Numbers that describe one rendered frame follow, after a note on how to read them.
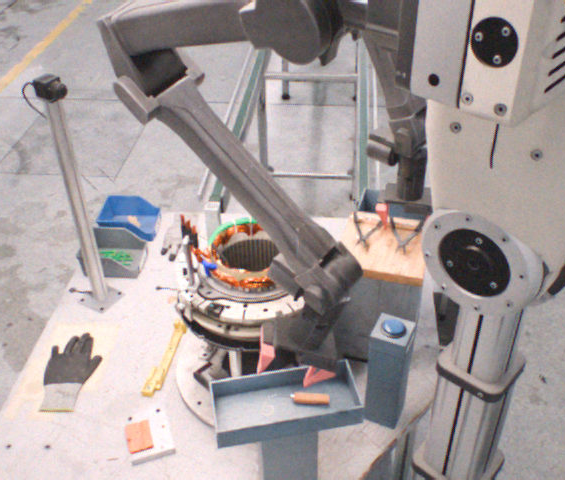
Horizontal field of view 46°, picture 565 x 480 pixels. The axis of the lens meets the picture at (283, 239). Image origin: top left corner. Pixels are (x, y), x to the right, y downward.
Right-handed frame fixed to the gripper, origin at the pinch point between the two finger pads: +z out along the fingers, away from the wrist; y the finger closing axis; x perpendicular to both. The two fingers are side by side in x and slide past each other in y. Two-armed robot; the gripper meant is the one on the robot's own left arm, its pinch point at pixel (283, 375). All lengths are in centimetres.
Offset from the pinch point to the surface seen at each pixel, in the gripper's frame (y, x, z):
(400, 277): -24.5, -29.9, -6.2
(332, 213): -68, -208, 83
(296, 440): -6.8, 3.4, 10.8
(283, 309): -0.8, -17.5, 0.7
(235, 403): 4.3, -1.8, 11.3
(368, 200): -23, -63, -4
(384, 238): -22.7, -42.3, -6.6
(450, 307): -109, -133, 67
